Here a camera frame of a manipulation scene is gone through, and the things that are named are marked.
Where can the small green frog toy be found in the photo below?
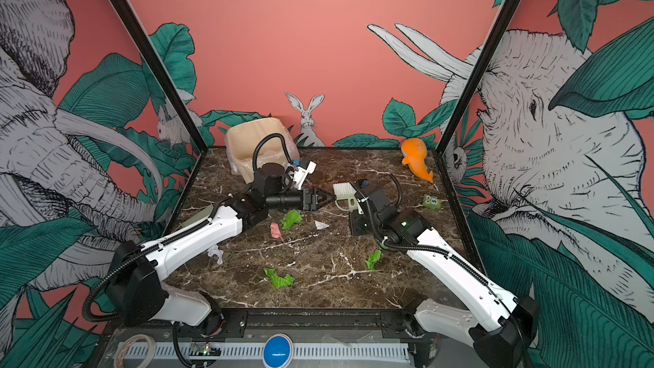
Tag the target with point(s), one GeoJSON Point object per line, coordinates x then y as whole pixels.
{"type": "Point", "coordinates": [432, 203]}

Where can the orange carrot plush toy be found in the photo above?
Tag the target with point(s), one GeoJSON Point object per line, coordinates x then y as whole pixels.
{"type": "Point", "coordinates": [415, 153]}

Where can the green paper scrap centre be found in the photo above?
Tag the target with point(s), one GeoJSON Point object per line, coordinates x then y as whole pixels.
{"type": "Point", "coordinates": [291, 218]}

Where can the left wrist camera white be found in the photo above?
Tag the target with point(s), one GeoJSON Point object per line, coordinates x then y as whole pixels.
{"type": "Point", "coordinates": [301, 169]}

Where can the white slotted cable duct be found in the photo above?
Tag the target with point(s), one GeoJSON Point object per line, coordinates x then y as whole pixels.
{"type": "Point", "coordinates": [305, 351]}

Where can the pink paper scrap centre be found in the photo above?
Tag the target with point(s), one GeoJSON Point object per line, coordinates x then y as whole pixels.
{"type": "Point", "coordinates": [276, 232]}

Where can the pale green hand brush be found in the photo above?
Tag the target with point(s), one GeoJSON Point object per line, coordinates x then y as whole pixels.
{"type": "Point", "coordinates": [345, 198]}

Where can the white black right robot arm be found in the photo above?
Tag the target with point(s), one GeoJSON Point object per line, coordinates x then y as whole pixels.
{"type": "Point", "coordinates": [412, 234]}

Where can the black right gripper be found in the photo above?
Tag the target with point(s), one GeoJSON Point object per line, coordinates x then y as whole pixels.
{"type": "Point", "coordinates": [355, 218]}

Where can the blue round button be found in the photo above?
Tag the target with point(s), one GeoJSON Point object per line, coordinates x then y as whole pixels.
{"type": "Point", "coordinates": [278, 352]}

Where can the green paper scrap front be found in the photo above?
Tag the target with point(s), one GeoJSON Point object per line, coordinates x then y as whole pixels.
{"type": "Point", "coordinates": [277, 280]}

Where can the pale green dustpan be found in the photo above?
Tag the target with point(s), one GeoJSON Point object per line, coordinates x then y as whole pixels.
{"type": "Point", "coordinates": [200, 216]}

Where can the white crumpled paper scrap left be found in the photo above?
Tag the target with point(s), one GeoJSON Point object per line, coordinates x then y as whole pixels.
{"type": "Point", "coordinates": [214, 252]}

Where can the right black frame post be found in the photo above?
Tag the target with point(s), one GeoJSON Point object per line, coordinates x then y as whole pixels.
{"type": "Point", "coordinates": [488, 50]}

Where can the green paper scrap right lower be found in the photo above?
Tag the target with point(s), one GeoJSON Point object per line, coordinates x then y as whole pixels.
{"type": "Point", "coordinates": [373, 259]}

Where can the green paper scrap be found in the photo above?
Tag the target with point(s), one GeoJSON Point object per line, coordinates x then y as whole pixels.
{"type": "Point", "coordinates": [277, 280]}
{"type": "Point", "coordinates": [373, 259]}
{"type": "Point", "coordinates": [291, 218]}

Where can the white paper scrap centre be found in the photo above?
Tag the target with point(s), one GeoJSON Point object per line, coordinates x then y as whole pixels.
{"type": "Point", "coordinates": [321, 226]}

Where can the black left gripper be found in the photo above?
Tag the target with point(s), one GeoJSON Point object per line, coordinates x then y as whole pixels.
{"type": "Point", "coordinates": [310, 201]}

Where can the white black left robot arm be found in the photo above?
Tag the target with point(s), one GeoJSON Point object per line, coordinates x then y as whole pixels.
{"type": "Point", "coordinates": [134, 290]}

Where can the black front mounting rail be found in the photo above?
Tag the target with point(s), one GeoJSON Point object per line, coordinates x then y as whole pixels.
{"type": "Point", "coordinates": [306, 319]}

